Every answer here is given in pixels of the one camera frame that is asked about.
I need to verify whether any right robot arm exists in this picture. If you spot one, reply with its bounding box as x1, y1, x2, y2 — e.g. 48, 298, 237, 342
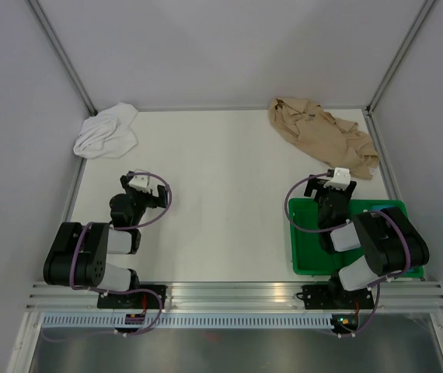
303, 169, 430, 309

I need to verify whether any right aluminium frame post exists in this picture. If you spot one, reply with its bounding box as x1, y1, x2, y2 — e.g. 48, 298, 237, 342
366, 0, 438, 117

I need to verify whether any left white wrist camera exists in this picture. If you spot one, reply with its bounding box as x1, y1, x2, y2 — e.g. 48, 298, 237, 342
127, 171, 152, 193

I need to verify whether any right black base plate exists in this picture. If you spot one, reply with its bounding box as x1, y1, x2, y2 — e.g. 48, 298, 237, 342
295, 284, 375, 311

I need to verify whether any white slotted cable duct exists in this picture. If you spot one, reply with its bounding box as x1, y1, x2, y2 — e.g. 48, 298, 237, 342
43, 312, 333, 329

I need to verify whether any aluminium front rail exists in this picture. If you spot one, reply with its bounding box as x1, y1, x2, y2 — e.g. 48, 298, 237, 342
25, 281, 443, 314

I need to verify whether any beige t shirt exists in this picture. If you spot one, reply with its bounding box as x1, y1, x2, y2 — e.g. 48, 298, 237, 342
267, 97, 379, 180

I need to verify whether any teal rolled t shirt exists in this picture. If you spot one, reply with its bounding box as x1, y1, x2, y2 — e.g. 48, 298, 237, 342
369, 204, 395, 211

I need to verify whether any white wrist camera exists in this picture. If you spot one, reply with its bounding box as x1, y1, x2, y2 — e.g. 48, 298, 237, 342
127, 171, 152, 193
328, 167, 351, 190

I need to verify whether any left aluminium frame post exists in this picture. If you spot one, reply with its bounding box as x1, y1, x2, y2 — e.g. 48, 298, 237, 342
25, 0, 98, 116

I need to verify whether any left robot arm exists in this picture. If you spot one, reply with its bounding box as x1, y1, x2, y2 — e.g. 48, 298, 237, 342
43, 171, 172, 308

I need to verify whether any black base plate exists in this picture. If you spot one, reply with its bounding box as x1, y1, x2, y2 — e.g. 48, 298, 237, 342
97, 284, 168, 310
295, 284, 375, 311

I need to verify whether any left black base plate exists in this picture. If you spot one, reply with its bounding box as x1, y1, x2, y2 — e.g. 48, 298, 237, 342
97, 284, 168, 310

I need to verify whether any green plastic tray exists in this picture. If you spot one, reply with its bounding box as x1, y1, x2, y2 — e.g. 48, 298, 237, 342
288, 198, 430, 279

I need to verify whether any aluminium frame post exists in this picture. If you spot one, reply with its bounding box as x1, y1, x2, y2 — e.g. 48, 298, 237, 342
25, 0, 98, 116
366, 0, 438, 117

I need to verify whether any white t shirt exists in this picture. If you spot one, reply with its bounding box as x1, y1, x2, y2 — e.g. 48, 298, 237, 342
73, 103, 138, 159

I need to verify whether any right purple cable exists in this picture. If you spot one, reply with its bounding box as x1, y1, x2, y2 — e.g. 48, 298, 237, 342
284, 169, 413, 339

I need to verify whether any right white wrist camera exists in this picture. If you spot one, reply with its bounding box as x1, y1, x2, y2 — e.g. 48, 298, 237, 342
328, 167, 351, 190

